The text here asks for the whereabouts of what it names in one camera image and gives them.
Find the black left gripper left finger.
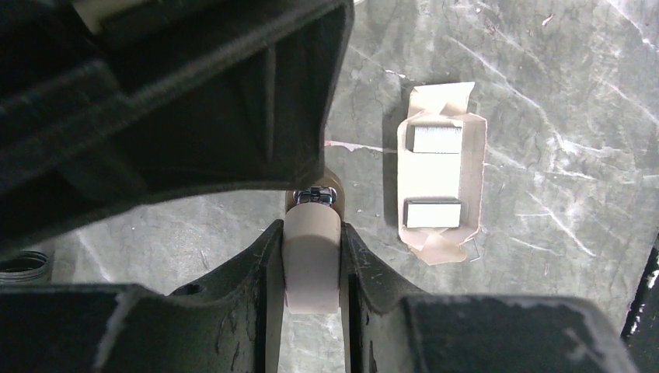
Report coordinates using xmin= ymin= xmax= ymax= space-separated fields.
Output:
xmin=1 ymin=220 xmax=284 ymax=372

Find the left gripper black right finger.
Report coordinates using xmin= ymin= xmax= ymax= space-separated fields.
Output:
xmin=340 ymin=223 xmax=637 ymax=372

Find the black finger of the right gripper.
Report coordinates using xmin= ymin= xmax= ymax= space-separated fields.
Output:
xmin=1 ymin=1 xmax=354 ymax=253

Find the brown stapler base part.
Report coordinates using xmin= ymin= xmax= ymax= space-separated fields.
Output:
xmin=281 ymin=168 xmax=345 ymax=314

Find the white staple box tray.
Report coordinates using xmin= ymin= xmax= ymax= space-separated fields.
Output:
xmin=396 ymin=82 xmax=487 ymax=266

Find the staple strip in tray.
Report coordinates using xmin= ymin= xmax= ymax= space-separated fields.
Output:
xmin=403 ymin=200 xmax=462 ymax=228
xmin=411 ymin=125 xmax=462 ymax=154

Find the single loose staple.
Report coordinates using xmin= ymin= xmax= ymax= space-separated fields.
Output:
xmin=466 ymin=239 xmax=482 ymax=263

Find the black rubber hose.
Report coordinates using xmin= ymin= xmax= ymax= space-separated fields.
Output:
xmin=0 ymin=249 xmax=55 ymax=285

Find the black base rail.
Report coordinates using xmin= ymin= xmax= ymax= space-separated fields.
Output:
xmin=621 ymin=239 xmax=658 ymax=372

